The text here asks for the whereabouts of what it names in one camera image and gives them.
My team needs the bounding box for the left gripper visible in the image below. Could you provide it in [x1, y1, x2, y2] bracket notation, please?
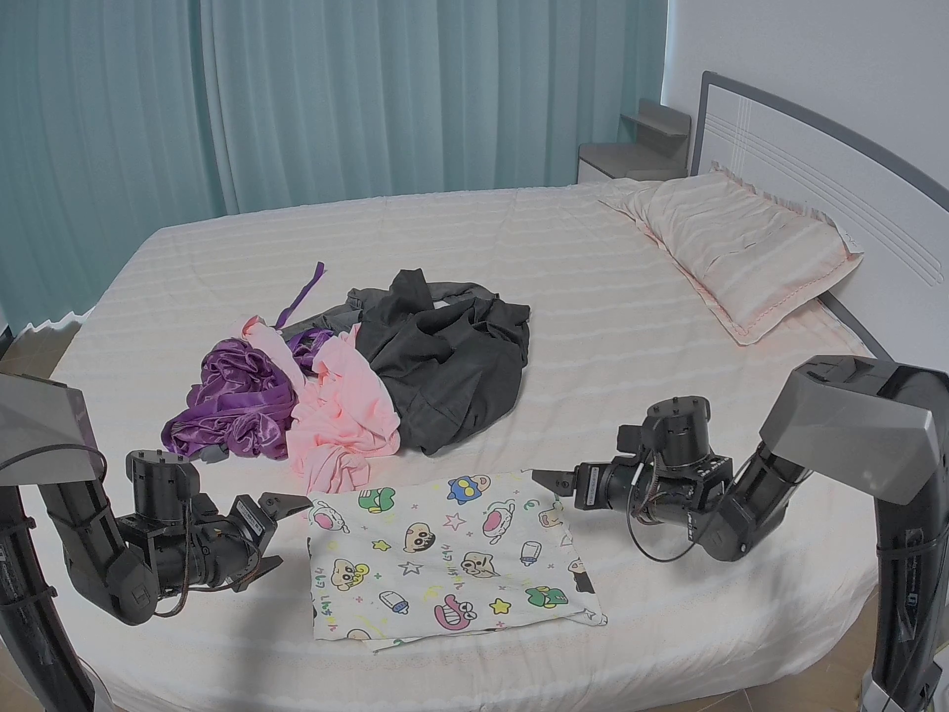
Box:
[217, 492, 313, 593]

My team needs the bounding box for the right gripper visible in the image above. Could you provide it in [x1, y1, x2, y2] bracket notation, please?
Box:
[531, 459, 633, 511]

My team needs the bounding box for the white printed pyjama top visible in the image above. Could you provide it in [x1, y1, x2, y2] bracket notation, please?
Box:
[307, 469, 609, 654]

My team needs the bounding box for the bed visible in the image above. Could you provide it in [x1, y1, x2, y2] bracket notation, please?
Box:
[0, 70, 949, 712]

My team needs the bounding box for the purple satin garment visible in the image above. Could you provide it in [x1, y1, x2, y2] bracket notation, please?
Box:
[162, 260, 349, 465]

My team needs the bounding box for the pink garment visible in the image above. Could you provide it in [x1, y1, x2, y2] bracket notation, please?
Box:
[243, 314, 401, 495]

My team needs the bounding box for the black garment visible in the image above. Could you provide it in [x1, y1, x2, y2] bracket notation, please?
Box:
[282, 269, 533, 458]

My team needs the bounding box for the pale pink striped pillow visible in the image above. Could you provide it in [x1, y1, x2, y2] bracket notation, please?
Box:
[599, 162, 864, 345]

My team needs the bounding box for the grey bedside table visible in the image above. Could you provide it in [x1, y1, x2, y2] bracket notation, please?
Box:
[578, 97, 694, 183]

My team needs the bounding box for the blue-green curtain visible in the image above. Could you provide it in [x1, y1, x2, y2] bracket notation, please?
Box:
[200, 0, 672, 217]
[0, 0, 242, 339]

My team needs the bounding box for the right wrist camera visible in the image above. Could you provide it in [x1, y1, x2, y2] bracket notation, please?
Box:
[617, 422, 652, 465]

